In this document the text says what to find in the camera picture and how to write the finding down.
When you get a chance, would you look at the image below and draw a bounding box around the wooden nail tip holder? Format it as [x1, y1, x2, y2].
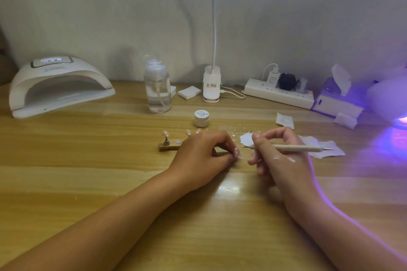
[159, 141, 191, 152]

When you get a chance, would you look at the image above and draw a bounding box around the clear pump dispenser bottle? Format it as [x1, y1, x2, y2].
[143, 55, 172, 114]

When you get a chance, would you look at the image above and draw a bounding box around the person's left hand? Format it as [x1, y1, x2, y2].
[169, 130, 240, 192]

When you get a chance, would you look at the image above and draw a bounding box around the black power adapter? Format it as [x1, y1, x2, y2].
[279, 73, 300, 92]

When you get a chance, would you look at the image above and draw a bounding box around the white nail curing lamp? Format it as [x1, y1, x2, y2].
[8, 54, 116, 119]

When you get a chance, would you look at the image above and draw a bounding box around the white square pad stack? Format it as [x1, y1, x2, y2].
[177, 86, 202, 101]

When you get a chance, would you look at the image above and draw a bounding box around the glowing purple nail lamp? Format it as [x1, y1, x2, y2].
[366, 74, 407, 129]

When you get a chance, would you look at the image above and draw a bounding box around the white gooseneck desk lamp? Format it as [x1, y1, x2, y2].
[202, 0, 222, 104]

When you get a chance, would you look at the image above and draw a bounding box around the person's right forearm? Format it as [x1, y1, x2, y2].
[283, 198, 407, 271]

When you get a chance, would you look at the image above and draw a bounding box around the clear film with white paint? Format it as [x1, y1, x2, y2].
[218, 125, 255, 148]

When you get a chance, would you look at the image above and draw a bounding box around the white cotton pad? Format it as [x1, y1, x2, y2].
[276, 112, 295, 130]
[333, 112, 359, 130]

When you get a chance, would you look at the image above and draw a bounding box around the white tissue box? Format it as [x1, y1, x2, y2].
[310, 64, 365, 119]

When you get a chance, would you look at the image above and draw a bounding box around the white charger plug with cable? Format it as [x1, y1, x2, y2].
[262, 63, 280, 90]

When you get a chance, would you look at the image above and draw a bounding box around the person's left forearm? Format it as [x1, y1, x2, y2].
[0, 166, 204, 271]

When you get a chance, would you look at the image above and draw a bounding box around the white power strip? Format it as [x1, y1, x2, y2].
[243, 78, 315, 110]

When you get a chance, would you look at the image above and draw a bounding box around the small white gel jar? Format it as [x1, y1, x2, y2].
[193, 109, 211, 128]

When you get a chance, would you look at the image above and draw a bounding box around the white dotting pen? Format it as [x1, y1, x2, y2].
[248, 144, 335, 153]

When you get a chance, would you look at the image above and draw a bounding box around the white paper sheet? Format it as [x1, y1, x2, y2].
[298, 135, 346, 156]

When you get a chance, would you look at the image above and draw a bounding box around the person's right hand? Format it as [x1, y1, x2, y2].
[247, 127, 322, 216]

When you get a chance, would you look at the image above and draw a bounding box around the white lamp cable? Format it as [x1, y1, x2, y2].
[219, 86, 246, 100]

